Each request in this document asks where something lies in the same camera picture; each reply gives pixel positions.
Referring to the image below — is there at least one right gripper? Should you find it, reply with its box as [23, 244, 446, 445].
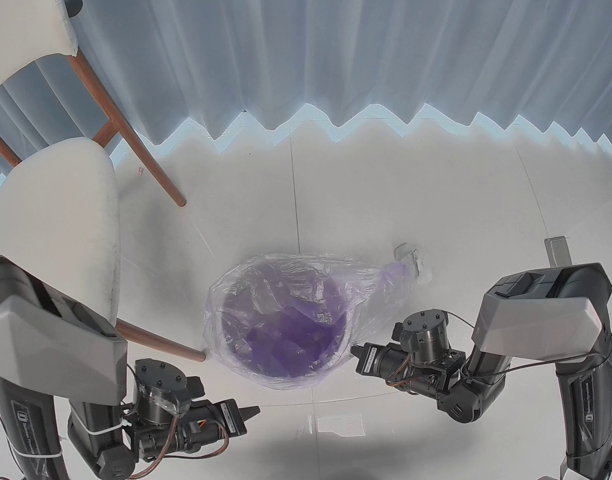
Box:
[355, 342, 413, 380]

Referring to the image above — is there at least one crumpled white wrapper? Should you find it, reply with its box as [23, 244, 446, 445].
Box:
[393, 243, 434, 286]

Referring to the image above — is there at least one blue-green curtain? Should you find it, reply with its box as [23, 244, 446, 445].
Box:
[0, 0, 612, 184]

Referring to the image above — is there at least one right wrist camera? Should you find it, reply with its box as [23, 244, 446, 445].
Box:
[392, 320, 412, 351]

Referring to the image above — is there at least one purple plastic bag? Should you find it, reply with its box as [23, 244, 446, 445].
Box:
[202, 252, 421, 393]

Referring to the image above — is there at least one black cable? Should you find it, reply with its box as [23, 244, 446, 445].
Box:
[447, 312, 612, 371]

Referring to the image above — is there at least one white chair with wooden legs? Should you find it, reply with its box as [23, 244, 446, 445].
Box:
[0, 0, 207, 364]

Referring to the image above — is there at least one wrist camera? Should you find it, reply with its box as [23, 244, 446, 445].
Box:
[185, 375, 207, 403]
[392, 320, 412, 351]

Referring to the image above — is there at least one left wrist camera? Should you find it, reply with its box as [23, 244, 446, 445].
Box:
[185, 375, 207, 403]

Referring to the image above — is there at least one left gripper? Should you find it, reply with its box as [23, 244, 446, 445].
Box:
[185, 399, 250, 451]

